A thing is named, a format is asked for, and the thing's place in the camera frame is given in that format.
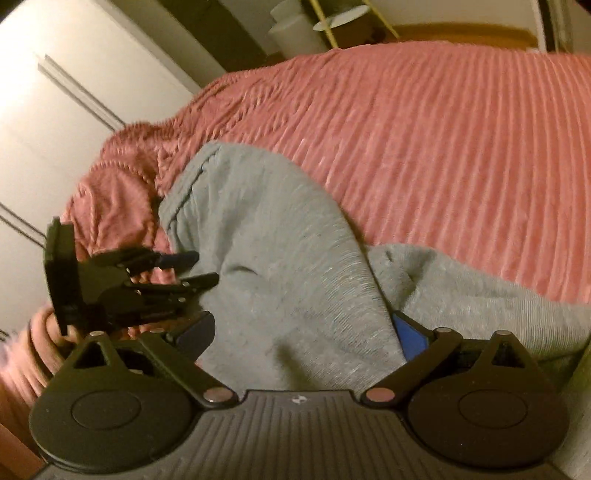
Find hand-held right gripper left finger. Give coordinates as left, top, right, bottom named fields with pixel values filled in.
left=58, top=311, right=238, bottom=408

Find pink ribbed blanket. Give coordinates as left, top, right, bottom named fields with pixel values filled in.
left=59, top=39, right=591, bottom=306

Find white wardrobe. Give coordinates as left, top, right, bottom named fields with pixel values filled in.
left=0, top=0, right=227, bottom=333

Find white cylindrical bin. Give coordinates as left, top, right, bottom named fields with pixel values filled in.
left=268, top=16, right=329, bottom=58

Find grey sweat pants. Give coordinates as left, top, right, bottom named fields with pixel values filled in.
left=158, top=141, right=591, bottom=403

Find tall white cylinder stool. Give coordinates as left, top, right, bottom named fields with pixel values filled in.
left=269, top=0, right=305, bottom=24

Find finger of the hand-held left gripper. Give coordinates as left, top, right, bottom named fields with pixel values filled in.
left=131, top=271, right=221, bottom=304
left=92, top=246, right=201, bottom=274

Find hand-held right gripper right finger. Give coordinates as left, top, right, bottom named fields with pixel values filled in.
left=362, top=311, right=532, bottom=408

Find white round side table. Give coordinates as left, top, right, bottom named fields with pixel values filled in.
left=305, top=0, right=400, bottom=49

